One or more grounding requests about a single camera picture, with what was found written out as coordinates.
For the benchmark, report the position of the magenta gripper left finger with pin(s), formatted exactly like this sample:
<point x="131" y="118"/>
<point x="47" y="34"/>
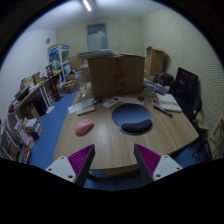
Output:
<point x="75" y="167"/>

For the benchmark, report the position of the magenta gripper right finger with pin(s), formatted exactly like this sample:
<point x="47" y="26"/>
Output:
<point x="153" y="165"/>

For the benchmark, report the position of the pink computer mouse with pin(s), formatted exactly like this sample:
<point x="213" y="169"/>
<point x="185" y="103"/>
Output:
<point x="84" y="126"/>

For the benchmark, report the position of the blue mouse pad wrist rest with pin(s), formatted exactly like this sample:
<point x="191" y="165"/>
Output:
<point x="133" y="119"/>

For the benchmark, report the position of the black pen marker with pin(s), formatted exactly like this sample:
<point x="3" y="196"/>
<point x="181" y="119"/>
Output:
<point x="163" y="111"/>

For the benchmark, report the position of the white keyboard-like remote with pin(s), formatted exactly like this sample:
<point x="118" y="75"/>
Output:
<point x="85" y="110"/>

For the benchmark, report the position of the white paper sheet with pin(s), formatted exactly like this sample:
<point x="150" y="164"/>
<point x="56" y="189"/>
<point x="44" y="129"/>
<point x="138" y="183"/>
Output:
<point x="79" y="106"/>

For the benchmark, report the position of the white open notebook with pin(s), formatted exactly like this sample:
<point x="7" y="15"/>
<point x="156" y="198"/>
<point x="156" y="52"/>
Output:
<point x="168" y="102"/>

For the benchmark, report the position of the wooden shelf desk left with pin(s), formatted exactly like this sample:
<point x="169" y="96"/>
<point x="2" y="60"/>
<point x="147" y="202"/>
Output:
<point x="30" y="103"/>

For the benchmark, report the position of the small black object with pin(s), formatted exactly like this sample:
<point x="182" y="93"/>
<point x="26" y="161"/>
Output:
<point x="96" y="101"/>

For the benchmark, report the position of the white remote control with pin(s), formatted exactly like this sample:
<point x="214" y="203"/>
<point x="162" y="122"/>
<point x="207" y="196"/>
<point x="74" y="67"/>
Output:
<point x="110" y="103"/>

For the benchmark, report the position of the blue folder on table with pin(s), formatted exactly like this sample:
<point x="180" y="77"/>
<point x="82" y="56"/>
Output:
<point x="158" y="89"/>

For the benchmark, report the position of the wicker basket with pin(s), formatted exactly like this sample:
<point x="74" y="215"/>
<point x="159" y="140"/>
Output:
<point x="69" y="87"/>

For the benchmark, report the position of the black office chair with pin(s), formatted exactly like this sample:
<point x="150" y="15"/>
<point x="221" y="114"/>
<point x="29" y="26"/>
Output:
<point x="210" y="144"/>

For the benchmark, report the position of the clear glass jar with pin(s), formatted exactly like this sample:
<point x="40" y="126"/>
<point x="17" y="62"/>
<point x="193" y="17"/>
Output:
<point x="81" y="82"/>

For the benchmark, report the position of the large brown cardboard box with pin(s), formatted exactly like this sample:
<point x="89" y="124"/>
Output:
<point x="116" y="75"/>

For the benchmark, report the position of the tall cardboard box background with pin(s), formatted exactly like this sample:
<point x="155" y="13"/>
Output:
<point x="154" y="60"/>

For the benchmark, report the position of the blue white display cabinet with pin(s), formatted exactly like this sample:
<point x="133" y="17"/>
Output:
<point x="59" y="59"/>

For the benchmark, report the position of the stack of papers on box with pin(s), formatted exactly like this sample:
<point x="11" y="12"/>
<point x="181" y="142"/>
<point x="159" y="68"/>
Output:
<point x="94" y="54"/>

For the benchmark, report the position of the door with window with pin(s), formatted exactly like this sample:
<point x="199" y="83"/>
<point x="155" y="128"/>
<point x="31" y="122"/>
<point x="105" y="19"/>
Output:
<point x="97" y="37"/>

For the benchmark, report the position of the ceiling light strip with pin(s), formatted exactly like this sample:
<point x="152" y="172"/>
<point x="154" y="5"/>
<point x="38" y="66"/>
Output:
<point x="85" y="2"/>

